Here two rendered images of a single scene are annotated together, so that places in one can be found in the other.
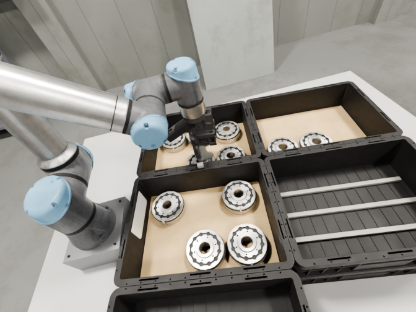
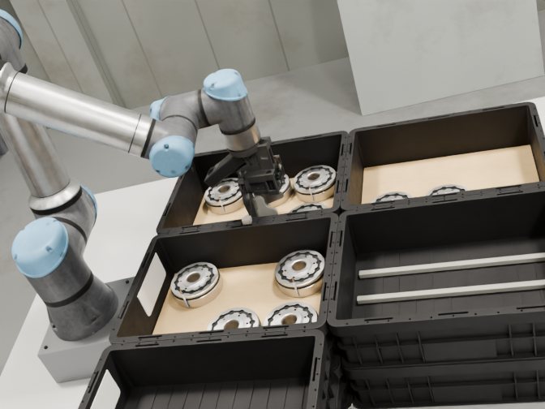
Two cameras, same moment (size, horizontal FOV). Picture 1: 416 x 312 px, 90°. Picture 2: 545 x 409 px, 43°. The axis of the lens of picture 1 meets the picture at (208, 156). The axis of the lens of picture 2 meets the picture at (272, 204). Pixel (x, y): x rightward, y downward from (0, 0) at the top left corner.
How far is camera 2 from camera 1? 0.80 m
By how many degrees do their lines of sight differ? 16
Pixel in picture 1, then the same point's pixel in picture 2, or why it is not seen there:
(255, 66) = (491, 59)
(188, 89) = (229, 109)
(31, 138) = (34, 165)
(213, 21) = not seen: outside the picture
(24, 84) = (60, 101)
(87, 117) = (108, 135)
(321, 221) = (410, 308)
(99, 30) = not seen: outside the picture
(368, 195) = (496, 277)
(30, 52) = not seen: outside the picture
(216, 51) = (388, 25)
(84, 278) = (60, 393)
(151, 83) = (184, 101)
